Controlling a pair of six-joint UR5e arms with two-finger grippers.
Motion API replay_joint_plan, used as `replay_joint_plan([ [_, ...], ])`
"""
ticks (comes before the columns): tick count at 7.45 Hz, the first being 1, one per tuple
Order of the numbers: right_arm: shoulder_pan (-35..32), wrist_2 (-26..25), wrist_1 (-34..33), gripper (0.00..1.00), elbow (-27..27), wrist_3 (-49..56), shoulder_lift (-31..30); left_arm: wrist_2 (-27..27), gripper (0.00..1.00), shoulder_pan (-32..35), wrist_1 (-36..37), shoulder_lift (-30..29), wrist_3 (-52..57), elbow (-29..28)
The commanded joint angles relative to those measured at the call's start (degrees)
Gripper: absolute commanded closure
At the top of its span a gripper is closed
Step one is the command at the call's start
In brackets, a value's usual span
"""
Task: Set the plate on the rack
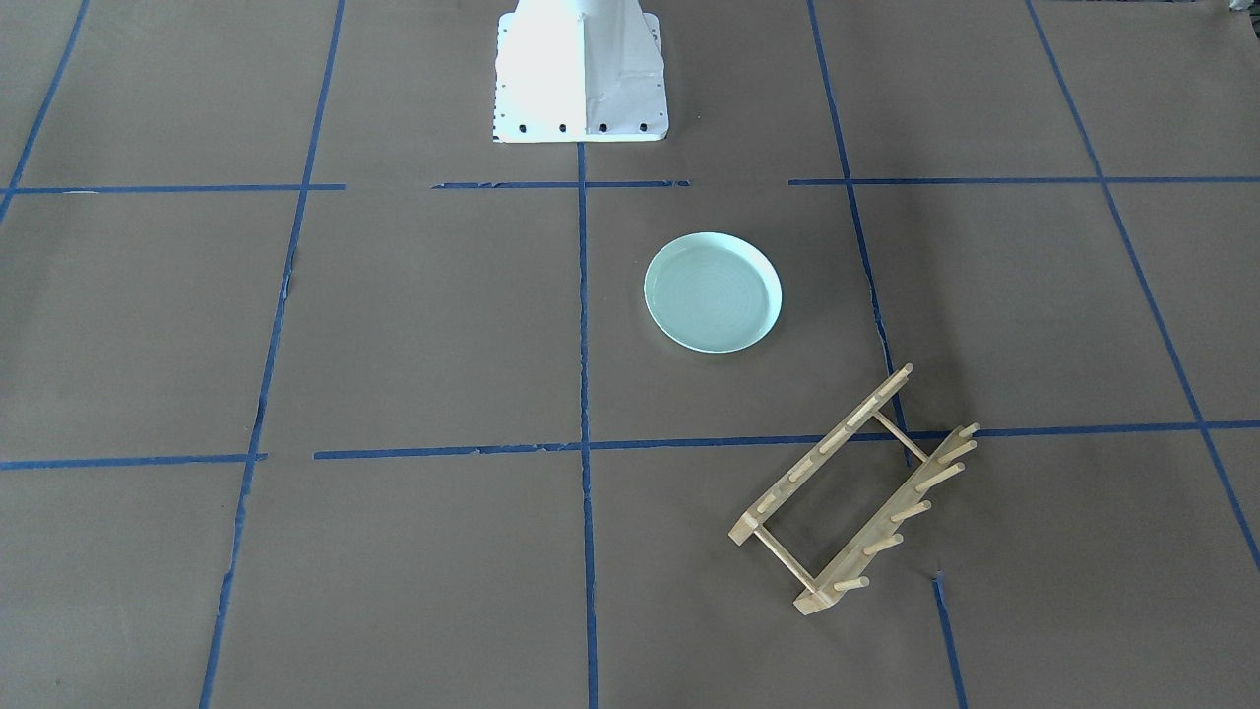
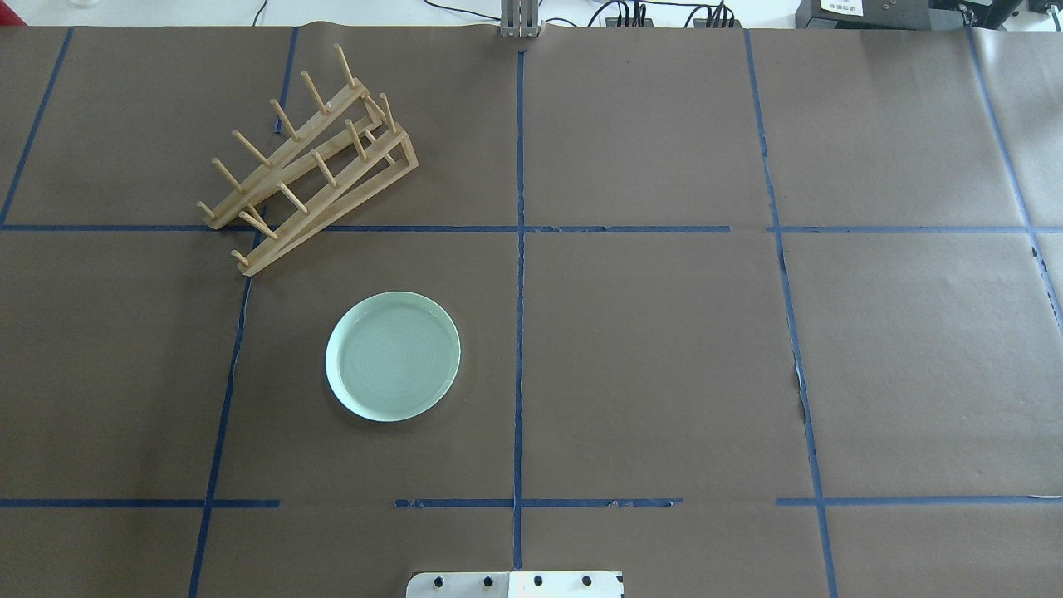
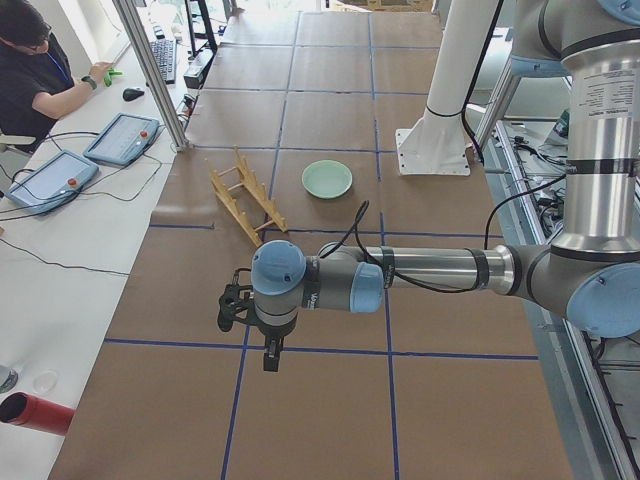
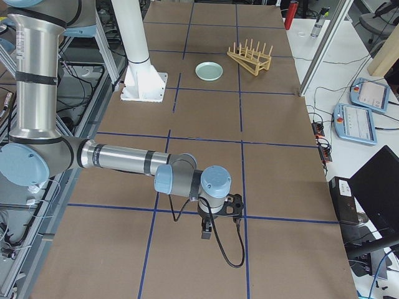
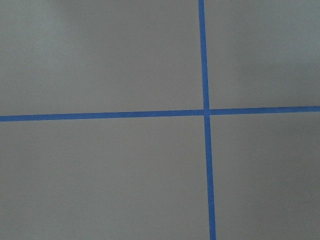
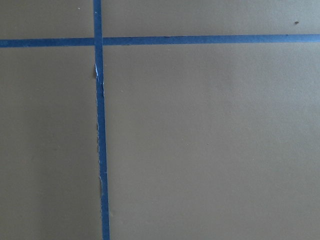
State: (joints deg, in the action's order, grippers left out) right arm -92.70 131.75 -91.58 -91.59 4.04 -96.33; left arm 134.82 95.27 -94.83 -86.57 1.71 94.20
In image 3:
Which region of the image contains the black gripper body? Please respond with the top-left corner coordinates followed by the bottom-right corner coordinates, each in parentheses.
top-left (258, 320), bottom-right (295, 345)

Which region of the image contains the light green plate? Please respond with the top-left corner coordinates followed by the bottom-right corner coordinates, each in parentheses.
top-left (301, 159), bottom-right (353, 199)

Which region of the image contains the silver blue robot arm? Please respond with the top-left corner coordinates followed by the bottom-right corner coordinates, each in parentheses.
top-left (247, 1), bottom-right (639, 371)

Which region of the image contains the wooden dish rack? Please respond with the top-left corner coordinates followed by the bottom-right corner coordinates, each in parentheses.
top-left (209, 146), bottom-right (289, 247)

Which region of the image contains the far blue teach pendant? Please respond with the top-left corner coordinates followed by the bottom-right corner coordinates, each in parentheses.
top-left (83, 113), bottom-right (160, 166)

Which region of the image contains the blue teach pendant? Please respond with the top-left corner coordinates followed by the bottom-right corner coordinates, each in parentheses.
top-left (6, 150), bottom-right (99, 215)
top-left (83, 113), bottom-right (160, 166)

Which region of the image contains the red cylinder bottle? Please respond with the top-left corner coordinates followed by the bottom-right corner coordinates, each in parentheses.
top-left (1, 392), bottom-right (75, 436)

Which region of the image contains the near blue teach pendant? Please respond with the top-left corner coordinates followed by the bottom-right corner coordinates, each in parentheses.
top-left (6, 150), bottom-right (99, 215)

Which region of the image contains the black computer mouse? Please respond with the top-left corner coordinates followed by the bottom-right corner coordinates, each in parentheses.
top-left (122, 88), bottom-right (145, 102)

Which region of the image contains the black keyboard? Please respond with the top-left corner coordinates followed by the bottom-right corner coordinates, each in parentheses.
top-left (149, 38), bottom-right (177, 84)

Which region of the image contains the seated person in black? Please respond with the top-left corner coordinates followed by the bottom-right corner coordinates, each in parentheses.
top-left (1, 1), bottom-right (112, 153)

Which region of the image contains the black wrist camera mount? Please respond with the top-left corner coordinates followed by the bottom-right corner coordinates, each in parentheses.
top-left (217, 283), bottom-right (258, 332)

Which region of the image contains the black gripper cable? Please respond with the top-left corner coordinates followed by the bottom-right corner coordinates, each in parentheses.
top-left (319, 200), bottom-right (506, 294)

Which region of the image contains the aluminium frame post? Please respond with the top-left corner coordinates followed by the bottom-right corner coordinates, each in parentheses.
top-left (113, 0), bottom-right (189, 152)

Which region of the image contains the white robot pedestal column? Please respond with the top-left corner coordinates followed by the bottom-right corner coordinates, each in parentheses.
top-left (396, 0), bottom-right (502, 176)

